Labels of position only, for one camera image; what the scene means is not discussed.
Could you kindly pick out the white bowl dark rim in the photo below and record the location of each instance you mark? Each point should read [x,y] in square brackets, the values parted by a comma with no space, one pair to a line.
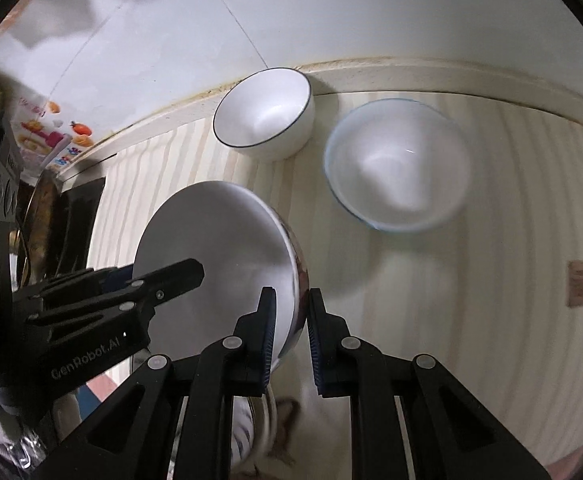
[268,116]

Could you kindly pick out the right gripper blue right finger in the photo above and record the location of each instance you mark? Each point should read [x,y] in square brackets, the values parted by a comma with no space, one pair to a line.
[326,332]

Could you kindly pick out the striped cat table mat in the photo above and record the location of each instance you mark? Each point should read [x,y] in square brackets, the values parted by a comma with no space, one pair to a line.
[486,293]

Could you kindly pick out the black induction cooktop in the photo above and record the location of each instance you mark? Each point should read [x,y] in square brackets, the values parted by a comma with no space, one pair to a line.
[72,225]

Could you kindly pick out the white plate blue leaf pattern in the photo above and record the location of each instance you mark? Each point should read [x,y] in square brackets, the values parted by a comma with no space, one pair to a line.
[253,428]

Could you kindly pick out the plain white bowl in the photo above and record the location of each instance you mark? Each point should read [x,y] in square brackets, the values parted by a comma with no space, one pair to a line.
[244,246]

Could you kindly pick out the black wok with food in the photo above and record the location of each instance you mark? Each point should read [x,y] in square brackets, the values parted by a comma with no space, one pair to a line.
[35,232]

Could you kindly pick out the floral bowl blue rim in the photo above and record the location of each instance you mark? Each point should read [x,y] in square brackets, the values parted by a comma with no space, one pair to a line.
[398,165]

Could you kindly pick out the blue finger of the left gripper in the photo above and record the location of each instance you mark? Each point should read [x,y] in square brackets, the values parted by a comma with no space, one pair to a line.
[158,286]

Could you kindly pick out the colourful wall sticker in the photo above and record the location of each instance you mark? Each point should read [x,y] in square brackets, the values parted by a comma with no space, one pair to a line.
[47,135]

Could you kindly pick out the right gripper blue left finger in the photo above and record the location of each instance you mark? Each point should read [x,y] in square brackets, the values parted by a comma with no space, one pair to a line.
[254,357]

